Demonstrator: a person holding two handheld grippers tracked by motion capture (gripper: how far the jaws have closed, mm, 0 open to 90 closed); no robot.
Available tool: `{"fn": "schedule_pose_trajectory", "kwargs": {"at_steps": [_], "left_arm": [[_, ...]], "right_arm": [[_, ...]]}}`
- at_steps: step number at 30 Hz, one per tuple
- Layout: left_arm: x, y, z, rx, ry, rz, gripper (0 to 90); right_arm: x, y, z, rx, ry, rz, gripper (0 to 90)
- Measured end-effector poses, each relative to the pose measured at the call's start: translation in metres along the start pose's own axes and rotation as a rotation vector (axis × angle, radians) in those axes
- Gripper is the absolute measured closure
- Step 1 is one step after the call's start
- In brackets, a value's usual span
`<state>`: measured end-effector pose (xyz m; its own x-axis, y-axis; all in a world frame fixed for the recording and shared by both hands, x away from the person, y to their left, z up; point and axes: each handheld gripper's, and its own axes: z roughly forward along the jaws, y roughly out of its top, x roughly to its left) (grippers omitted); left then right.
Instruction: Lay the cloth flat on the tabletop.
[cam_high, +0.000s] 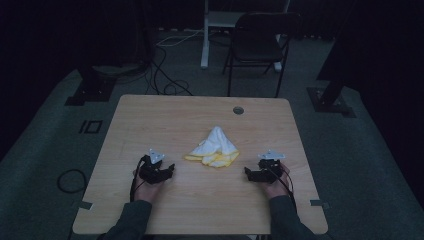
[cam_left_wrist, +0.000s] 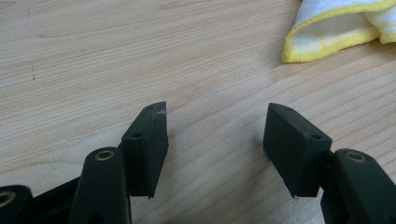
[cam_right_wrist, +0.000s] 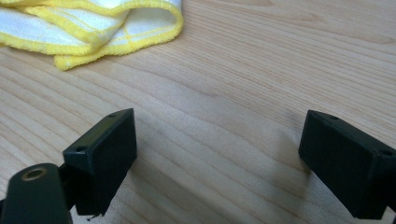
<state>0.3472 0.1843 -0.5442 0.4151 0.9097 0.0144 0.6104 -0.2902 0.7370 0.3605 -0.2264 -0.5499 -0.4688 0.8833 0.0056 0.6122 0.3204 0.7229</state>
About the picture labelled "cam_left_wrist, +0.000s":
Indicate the white towel with yellow edge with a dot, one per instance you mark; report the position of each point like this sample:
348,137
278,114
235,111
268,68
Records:
330,28

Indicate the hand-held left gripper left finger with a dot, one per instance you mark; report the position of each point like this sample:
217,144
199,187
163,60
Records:
144,155

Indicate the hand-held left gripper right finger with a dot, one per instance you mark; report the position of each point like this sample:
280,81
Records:
294,149

